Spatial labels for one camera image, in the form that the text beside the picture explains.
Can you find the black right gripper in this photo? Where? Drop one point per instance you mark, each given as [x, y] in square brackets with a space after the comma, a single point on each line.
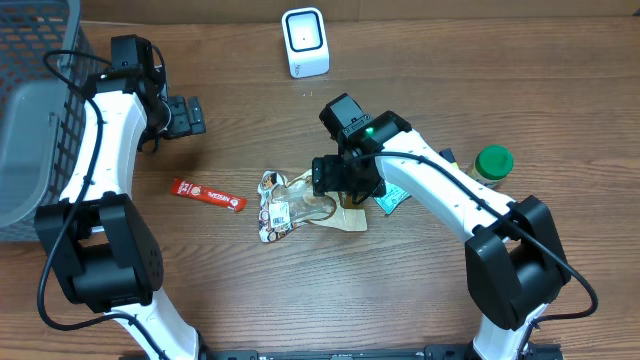
[327, 175]

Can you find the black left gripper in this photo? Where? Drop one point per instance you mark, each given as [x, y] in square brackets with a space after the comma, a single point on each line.
[185, 117]

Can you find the teal tissue packet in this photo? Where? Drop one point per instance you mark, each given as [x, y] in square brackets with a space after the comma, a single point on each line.
[393, 197]

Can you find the red snack bar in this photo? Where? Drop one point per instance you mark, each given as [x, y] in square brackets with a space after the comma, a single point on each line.
[184, 188]

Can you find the clear brown snack bag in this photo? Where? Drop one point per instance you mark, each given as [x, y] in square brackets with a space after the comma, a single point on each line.
[285, 205]

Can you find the yellow highlighter pen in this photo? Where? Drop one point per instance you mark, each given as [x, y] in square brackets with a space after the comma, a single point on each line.
[448, 155]

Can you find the green lid Knorr jar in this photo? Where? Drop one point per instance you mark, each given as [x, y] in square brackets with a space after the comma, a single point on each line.
[491, 166]

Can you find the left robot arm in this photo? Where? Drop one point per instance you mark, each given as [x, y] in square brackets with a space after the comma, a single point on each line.
[103, 262]

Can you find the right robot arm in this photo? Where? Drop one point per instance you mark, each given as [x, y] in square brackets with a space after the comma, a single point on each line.
[515, 263]

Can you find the white barcode scanner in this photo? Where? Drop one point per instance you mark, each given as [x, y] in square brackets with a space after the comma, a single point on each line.
[305, 42]

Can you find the grey plastic mesh basket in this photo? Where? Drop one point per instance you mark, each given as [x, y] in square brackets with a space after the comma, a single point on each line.
[43, 49]

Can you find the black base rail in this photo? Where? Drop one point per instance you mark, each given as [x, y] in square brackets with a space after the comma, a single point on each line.
[340, 355]

